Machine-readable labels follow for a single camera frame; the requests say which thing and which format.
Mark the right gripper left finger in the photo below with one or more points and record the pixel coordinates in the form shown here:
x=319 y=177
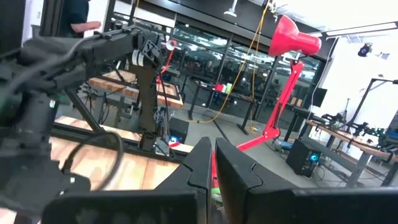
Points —
x=124 y=208

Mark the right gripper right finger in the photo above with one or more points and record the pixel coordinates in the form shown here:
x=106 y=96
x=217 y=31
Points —
x=280 y=205

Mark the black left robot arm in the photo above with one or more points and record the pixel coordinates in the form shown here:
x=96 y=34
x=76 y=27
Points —
x=146 y=93

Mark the black background computer tower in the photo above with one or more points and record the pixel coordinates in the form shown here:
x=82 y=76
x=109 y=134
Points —
x=300 y=157

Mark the small red strip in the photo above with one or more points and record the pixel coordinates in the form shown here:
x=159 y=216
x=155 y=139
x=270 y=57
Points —
x=174 y=144

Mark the wooden background workbench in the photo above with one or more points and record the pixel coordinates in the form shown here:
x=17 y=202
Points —
x=342 y=135

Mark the computer tower with blue light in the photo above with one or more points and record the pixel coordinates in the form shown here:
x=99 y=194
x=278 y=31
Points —
x=178 y=127

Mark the background robot arms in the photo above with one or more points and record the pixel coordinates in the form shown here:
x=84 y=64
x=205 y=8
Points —
x=357 y=126

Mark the black background desk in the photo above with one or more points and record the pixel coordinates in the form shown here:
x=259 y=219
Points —
x=236 y=96

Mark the wooden background robot table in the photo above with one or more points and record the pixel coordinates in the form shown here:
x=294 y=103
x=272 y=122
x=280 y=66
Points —
x=102 y=81

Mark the green cup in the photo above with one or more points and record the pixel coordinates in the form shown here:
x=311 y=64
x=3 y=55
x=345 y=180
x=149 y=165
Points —
x=228 y=88

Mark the red cup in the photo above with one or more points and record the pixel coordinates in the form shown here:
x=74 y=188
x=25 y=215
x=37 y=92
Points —
x=219 y=87

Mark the red desk lamp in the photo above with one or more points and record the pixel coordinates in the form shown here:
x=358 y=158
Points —
x=290 y=37

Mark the black ceiling spotlight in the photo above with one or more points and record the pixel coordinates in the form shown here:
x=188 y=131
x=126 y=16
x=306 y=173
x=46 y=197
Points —
x=365 y=49

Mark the person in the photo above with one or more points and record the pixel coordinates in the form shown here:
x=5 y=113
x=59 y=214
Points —
x=74 y=12

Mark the black wall monitor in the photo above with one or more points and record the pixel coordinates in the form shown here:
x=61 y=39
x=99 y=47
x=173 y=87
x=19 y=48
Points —
x=319 y=97

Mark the black rig upright post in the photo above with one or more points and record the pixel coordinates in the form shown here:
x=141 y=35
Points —
x=51 y=18

